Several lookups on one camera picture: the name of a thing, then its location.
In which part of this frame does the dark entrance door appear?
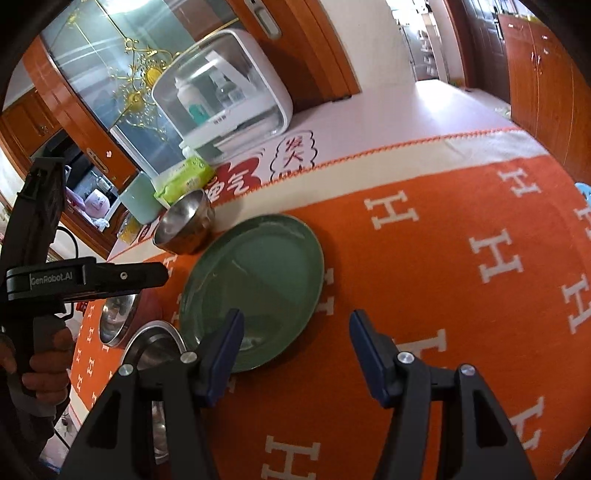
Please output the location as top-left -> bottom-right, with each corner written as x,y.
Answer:
462,0 -> 509,88

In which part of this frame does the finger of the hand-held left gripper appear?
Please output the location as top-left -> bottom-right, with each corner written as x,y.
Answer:
95,261 -> 170,298

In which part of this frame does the pink steel bowl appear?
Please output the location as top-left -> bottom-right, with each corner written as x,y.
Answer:
99,291 -> 163,348

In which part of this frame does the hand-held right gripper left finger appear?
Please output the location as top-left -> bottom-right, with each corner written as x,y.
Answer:
65,308 -> 245,480

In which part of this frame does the white bottle green label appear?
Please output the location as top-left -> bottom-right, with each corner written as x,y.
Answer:
175,78 -> 209,126

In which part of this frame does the white storage cabinet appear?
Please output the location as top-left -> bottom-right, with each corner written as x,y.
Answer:
152,28 -> 294,162

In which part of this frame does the large steel bowl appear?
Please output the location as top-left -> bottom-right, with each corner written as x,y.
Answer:
121,320 -> 188,464

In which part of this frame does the green tissue pack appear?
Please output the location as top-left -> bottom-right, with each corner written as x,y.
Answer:
154,156 -> 217,206

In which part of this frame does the small steel bowl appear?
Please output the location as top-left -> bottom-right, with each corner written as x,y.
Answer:
152,189 -> 216,254

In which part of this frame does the tall wooden cabinet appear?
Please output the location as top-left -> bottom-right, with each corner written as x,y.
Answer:
496,11 -> 591,181

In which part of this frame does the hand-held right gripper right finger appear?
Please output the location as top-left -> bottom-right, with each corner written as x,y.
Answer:
348,309 -> 539,480

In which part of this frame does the green plate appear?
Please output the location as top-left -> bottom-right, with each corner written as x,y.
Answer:
178,213 -> 325,374

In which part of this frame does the white printed table cover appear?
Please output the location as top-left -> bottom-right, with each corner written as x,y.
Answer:
106,80 -> 513,259

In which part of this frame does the orange patterned blanket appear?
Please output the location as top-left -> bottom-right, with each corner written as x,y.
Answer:
69,129 -> 591,480

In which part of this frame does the wooden kitchen wall cabinet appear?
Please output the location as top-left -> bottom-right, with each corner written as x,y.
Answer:
0,88 -> 61,153

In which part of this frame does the person's left hand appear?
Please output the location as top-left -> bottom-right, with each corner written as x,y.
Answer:
0,329 -> 74,407

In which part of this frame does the clear plastic bottle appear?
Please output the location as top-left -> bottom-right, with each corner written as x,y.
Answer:
215,76 -> 244,110

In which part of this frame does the teal canister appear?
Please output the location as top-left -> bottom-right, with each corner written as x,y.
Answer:
119,174 -> 162,222

